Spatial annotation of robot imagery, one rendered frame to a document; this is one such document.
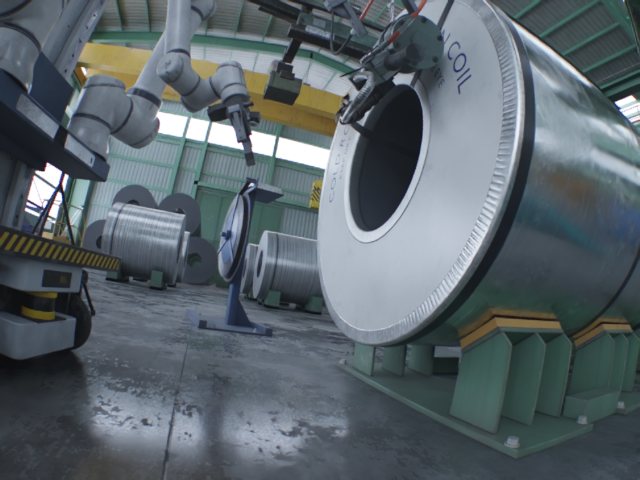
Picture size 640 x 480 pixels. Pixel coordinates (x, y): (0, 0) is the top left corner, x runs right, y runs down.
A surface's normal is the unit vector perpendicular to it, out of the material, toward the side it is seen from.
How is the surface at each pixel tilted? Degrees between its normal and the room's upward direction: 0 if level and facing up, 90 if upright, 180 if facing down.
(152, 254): 109
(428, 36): 115
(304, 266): 86
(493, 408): 90
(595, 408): 90
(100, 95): 90
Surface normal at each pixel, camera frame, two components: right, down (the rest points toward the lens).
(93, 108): 0.57, -0.05
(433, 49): 0.17, 0.30
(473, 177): -0.94, -0.18
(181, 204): 0.33, -0.11
